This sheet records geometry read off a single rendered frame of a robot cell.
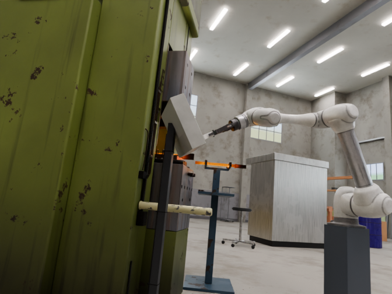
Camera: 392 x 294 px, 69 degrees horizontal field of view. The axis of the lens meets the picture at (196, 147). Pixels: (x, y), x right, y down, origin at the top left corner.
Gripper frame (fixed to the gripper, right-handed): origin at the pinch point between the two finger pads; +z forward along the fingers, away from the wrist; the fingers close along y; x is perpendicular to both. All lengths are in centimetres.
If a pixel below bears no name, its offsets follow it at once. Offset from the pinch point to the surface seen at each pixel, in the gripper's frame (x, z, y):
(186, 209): -34.7, 29.1, 4.0
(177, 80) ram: 48, -8, 33
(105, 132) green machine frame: 29, 53, 23
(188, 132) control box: 3.3, 18.8, -27.0
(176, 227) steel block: -46, 36, 30
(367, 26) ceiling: 171, -861, 531
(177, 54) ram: 67, -16, 34
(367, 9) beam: 193, -762, 436
